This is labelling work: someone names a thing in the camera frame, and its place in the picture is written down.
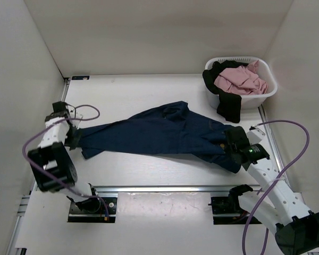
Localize black garment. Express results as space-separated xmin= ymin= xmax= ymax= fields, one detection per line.
xmin=202 ymin=60 xmax=248 ymax=123

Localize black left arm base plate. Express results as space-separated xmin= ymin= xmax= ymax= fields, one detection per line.
xmin=68 ymin=195 xmax=117 ymax=223

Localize aluminium table edge rail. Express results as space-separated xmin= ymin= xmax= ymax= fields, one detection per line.
xmin=18 ymin=185 xmax=261 ymax=207

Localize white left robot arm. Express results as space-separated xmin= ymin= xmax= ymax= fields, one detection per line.
xmin=27 ymin=101 xmax=102 ymax=213

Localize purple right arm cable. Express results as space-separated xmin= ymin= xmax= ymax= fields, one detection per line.
xmin=241 ymin=120 xmax=309 ymax=253

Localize aluminium right side rail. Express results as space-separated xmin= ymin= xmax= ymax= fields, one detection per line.
xmin=258 ymin=104 xmax=284 ymax=172

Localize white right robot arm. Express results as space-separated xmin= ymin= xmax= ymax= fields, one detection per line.
xmin=225 ymin=126 xmax=319 ymax=254

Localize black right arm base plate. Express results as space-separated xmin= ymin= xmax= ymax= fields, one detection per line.
xmin=208 ymin=196 xmax=249 ymax=225

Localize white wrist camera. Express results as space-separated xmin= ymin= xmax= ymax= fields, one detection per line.
xmin=247 ymin=127 xmax=266 ymax=143
xmin=69 ymin=107 xmax=83 ymax=120

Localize dark blue denim trousers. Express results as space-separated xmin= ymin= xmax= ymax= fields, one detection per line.
xmin=78 ymin=101 xmax=241 ymax=173

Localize pink garment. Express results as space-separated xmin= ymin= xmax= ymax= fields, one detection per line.
xmin=214 ymin=60 xmax=268 ymax=96

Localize white laundry basket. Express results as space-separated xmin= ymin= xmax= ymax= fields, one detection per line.
xmin=203 ymin=56 xmax=278 ymax=109

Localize small blue label sticker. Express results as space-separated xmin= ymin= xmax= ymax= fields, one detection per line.
xmin=71 ymin=75 xmax=90 ymax=80

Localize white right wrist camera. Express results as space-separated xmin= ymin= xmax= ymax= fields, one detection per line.
xmin=247 ymin=127 xmax=266 ymax=143

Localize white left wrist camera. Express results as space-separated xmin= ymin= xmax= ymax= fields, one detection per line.
xmin=69 ymin=107 xmax=83 ymax=120

